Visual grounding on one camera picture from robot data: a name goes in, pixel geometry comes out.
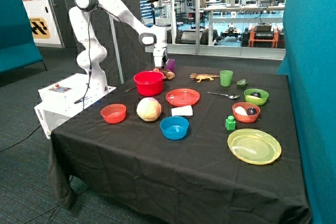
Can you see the large red bowl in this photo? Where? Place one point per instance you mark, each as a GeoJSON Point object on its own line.
{"type": "Point", "coordinates": [149, 83]}

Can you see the purple plastic cup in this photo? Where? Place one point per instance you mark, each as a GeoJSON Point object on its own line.
{"type": "Point", "coordinates": [170, 65]}

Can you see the white egg in orange bowl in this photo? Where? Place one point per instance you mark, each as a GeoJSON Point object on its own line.
{"type": "Point", "coordinates": [240, 110]}

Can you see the green toy pepper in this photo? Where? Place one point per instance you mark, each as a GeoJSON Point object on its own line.
{"type": "Point", "coordinates": [242, 83]}

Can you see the green plastic bowl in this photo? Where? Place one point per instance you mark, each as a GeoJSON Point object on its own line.
{"type": "Point", "coordinates": [255, 100]}

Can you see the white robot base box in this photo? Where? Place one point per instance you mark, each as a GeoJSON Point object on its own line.
{"type": "Point", "coordinates": [64, 99]}

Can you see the small orange bowl left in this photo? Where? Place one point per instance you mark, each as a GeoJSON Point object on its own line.
{"type": "Point", "coordinates": [114, 113]}

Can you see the pastel plush ball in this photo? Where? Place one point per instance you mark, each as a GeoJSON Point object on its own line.
{"type": "Point", "coordinates": [149, 109]}

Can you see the blue plastic bowl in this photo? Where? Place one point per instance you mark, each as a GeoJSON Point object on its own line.
{"type": "Point", "coordinates": [174, 127]}

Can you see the small orange bowl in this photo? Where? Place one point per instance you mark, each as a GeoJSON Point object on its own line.
{"type": "Point", "coordinates": [114, 113]}
{"type": "Point", "coordinates": [248, 118]}

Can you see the white folded cloth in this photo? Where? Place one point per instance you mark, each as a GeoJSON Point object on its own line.
{"type": "Point", "coordinates": [182, 111]}

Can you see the green toy block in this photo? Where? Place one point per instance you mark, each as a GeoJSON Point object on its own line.
{"type": "Point", "coordinates": [230, 123]}

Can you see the green plastic cup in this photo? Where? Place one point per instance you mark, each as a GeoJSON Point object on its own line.
{"type": "Point", "coordinates": [226, 78]}

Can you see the yellow plastic plate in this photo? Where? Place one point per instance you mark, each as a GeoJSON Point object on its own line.
{"type": "Point", "coordinates": [254, 146]}

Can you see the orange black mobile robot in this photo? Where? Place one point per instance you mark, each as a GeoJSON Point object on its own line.
{"type": "Point", "coordinates": [263, 35]}

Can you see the yellow black warning sign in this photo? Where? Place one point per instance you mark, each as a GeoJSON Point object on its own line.
{"type": "Point", "coordinates": [39, 28]}

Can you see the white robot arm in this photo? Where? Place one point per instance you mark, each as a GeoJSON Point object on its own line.
{"type": "Point", "coordinates": [95, 53]}

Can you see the black tablecloth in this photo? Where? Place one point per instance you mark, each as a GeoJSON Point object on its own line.
{"type": "Point", "coordinates": [193, 180]}

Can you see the brown teddy bear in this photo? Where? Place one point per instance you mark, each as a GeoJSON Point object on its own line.
{"type": "Point", "coordinates": [168, 75]}

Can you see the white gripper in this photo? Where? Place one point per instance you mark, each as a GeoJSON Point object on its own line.
{"type": "Point", "coordinates": [160, 57]}

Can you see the dark plum in orange bowl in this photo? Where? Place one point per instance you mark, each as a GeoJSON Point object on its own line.
{"type": "Point", "coordinates": [251, 111]}

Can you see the brown toy lizard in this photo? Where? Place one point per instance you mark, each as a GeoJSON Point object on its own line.
{"type": "Point", "coordinates": [203, 76]}

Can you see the orange red plastic plate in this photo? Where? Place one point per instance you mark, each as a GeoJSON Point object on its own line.
{"type": "Point", "coordinates": [182, 97]}

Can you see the dark plum in green bowl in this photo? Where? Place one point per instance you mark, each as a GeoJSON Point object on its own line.
{"type": "Point", "coordinates": [256, 94]}

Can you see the small orange bowl right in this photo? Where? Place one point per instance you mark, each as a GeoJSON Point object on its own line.
{"type": "Point", "coordinates": [248, 118]}

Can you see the metal spoon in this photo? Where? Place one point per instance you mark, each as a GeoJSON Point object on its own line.
{"type": "Point", "coordinates": [230, 96]}

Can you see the teal partition panel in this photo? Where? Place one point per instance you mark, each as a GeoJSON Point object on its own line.
{"type": "Point", "coordinates": [309, 27]}

